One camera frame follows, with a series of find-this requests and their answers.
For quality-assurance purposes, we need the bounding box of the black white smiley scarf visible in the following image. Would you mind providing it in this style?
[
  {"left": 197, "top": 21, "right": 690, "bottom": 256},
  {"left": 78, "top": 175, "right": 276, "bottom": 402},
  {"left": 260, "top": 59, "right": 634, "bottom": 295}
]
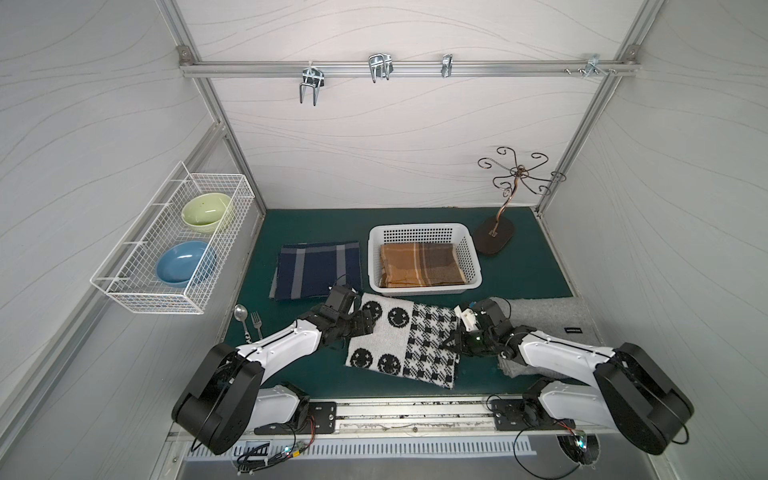
[{"left": 345, "top": 293, "right": 460, "bottom": 390}]

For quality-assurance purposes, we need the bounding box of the navy striped scarf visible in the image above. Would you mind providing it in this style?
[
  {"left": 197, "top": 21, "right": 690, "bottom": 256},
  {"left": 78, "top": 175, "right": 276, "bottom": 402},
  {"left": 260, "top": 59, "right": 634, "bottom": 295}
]
[{"left": 269, "top": 242, "right": 362, "bottom": 301}]

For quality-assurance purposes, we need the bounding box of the grey fuzzy scarf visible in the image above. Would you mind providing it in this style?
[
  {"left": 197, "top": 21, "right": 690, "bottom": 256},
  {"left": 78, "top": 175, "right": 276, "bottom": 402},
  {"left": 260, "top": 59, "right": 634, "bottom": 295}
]
[{"left": 491, "top": 297, "right": 603, "bottom": 346}]

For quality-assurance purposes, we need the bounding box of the brown plaid scarf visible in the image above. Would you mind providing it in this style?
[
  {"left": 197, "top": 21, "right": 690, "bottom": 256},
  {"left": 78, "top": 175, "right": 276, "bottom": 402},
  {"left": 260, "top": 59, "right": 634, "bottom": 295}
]
[{"left": 379, "top": 243, "right": 467, "bottom": 288}]

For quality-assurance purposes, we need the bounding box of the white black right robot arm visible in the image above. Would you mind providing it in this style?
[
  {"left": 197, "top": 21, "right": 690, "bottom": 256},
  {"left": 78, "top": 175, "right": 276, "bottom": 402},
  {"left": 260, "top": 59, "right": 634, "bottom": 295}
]
[{"left": 445, "top": 297, "right": 695, "bottom": 455}]

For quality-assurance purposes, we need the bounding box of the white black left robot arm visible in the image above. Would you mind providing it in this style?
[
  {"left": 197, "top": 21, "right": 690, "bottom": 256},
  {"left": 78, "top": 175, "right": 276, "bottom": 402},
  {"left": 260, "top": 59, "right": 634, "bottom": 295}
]
[{"left": 171, "top": 285, "right": 375, "bottom": 454}]

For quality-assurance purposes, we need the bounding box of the white plastic perforated basket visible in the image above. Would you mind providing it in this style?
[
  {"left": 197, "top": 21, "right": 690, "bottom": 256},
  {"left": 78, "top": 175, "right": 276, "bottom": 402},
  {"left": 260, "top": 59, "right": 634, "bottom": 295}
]
[{"left": 367, "top": 223, "right": 482, "bottom": 297}]

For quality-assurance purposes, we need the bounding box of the metal fork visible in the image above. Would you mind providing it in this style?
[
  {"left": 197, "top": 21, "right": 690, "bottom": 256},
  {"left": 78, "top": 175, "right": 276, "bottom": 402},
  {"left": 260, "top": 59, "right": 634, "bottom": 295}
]
[{"left": 250, "top": 311, "right": 264, "bottom": 340}]

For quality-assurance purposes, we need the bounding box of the metal spoon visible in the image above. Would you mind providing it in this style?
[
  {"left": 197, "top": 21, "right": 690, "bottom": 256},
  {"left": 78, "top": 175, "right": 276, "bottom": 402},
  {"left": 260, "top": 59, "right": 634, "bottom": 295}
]
[{"left": 233, "top": 304, "right": 252, "bottom": 343}]

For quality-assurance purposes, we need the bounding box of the blue ceramic bowl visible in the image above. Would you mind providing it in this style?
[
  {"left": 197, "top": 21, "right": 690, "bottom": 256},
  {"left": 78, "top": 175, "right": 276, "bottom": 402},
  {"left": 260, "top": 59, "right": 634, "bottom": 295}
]
[{"left": 155, "top": 240, "right": 218, "bottom": 289}]

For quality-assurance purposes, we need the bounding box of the green ceramic bowl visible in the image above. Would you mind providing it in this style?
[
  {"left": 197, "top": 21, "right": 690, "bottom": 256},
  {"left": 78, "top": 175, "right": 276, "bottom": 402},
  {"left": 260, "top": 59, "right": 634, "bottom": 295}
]
[{"left": 181, "top": 192, "right": 234, "bottom": 234}]

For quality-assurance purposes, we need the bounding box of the double prong metal hook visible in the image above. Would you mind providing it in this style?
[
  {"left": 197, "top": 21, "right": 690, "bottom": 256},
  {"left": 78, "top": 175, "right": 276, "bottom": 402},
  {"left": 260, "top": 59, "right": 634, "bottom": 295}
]
[{"left": 299, "top": 66, "right": 325, "bottom": 106}]

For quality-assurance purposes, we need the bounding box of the looped metal hook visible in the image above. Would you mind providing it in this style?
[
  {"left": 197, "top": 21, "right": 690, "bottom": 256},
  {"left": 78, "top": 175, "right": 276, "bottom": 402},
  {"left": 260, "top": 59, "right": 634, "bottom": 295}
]
[{"left": 368, "top": 53, "right": 394, "bottom": 83}]

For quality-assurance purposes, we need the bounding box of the right metal hook clamp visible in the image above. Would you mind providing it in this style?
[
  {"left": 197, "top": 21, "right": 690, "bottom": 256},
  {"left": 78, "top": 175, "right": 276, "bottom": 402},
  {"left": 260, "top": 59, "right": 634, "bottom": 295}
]
[{"left": 563, "top": 54, "right": 618, "bottom": 78}]

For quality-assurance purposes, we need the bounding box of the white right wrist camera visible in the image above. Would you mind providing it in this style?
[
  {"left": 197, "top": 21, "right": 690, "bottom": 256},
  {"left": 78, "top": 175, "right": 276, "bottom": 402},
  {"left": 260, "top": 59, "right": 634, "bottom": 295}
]
[{"left": 454, "top": 306, "right": 480, "bottom": 332}]

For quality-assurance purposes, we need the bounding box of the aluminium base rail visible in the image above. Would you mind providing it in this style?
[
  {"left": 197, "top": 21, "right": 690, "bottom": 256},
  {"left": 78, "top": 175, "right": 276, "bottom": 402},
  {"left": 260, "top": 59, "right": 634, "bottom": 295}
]
[{"left": 166, "top": 392, "right": 613, "bottom": 444}]

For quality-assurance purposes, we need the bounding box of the copper wire jewelry stand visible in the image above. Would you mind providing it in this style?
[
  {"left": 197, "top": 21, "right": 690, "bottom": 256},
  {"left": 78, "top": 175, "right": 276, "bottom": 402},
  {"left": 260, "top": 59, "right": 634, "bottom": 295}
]
[{"left": 473, "top": 146, "right": 567, "bottom": 256}]

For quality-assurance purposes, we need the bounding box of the right base black cable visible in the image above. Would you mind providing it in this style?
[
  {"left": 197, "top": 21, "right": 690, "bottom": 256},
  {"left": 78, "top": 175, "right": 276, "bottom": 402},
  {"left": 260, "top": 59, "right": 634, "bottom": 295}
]
[{"left": 511, "top": 419, "right": 601, "bottom": 480}]

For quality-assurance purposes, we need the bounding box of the left base cable bundle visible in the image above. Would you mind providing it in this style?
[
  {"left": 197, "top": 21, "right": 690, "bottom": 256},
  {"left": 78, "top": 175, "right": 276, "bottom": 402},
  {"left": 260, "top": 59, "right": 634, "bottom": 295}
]
[{"left": 233, "top": 413, "right": 317, "bottom": 475}]

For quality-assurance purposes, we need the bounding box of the white slotted cable duct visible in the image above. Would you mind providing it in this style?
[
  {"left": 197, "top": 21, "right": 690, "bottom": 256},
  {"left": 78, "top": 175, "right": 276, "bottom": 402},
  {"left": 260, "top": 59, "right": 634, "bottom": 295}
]
[{"left": 184, "top": 435, "right": 537, "bottom": 462}]

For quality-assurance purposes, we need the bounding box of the white wire wall basket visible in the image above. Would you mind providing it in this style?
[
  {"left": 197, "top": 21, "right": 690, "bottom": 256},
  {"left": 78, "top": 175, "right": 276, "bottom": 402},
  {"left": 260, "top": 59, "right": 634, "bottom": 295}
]
[{"left": 90, "top": 163, "right": 254, "bottom": 315}]

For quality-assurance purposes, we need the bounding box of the aluminium crossbar rail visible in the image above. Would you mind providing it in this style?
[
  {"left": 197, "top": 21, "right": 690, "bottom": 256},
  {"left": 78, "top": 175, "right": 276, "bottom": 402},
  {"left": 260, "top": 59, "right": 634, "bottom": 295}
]
[{"left": 180, "top": 59, "right": 641, "bottom": 80}]

